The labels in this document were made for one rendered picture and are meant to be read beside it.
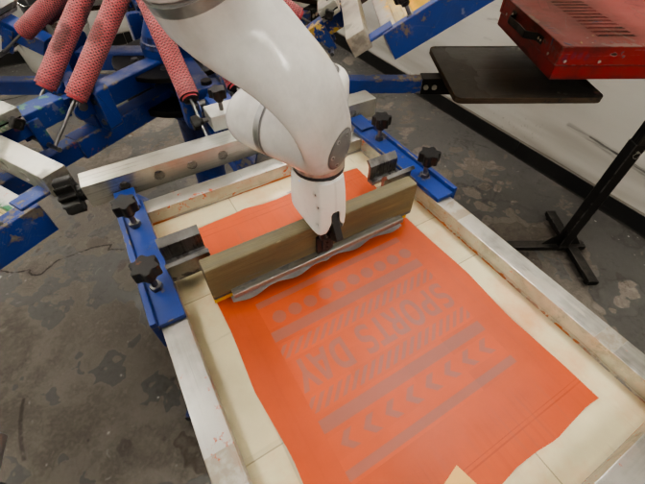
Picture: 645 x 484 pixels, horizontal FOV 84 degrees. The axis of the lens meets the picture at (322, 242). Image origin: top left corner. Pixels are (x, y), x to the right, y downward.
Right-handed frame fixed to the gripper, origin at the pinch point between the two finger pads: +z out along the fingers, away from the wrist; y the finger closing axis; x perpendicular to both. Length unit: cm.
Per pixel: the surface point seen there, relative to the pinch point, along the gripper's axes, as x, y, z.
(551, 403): 14.6, 39.4, 5.7
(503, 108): 201, -97, 75
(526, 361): 16.6, 33.5, 5.6
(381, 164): 21.4, -10.5, -0.6
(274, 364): -16.3, 14.6, 5.8
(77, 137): -35, -72, 8
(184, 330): -25.9, 4.7, 2.4
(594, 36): 99, -18, -10
